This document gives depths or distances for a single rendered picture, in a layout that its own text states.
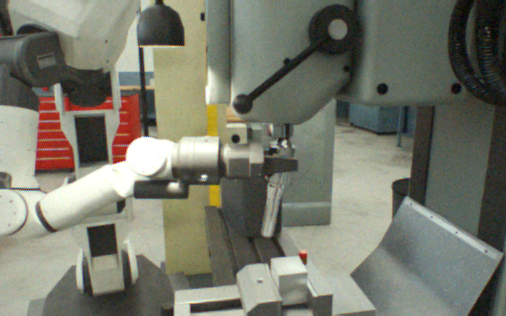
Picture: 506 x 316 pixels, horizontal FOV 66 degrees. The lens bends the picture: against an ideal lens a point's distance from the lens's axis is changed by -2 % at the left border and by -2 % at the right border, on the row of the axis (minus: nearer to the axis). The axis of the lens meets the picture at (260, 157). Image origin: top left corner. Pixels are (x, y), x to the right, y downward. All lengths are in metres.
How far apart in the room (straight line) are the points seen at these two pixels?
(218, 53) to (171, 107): 1.77
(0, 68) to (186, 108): 1.68
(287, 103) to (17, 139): 0.48
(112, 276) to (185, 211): 1.19
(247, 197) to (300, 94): 0.53
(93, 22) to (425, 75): 0.63
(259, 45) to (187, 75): 1.82
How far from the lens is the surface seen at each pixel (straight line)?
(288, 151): 0.70
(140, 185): 0.73
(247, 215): 1.11
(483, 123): 0.83
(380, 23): 0.64
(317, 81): 0.62
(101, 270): 1.44
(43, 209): 0.77
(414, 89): 0.67
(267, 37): 0.60
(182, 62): 2.40
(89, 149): 1.28
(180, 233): 2.63
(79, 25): 0.88
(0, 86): 0.83
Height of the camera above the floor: 1.41
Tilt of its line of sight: 14 degrees down
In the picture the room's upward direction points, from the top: straight up
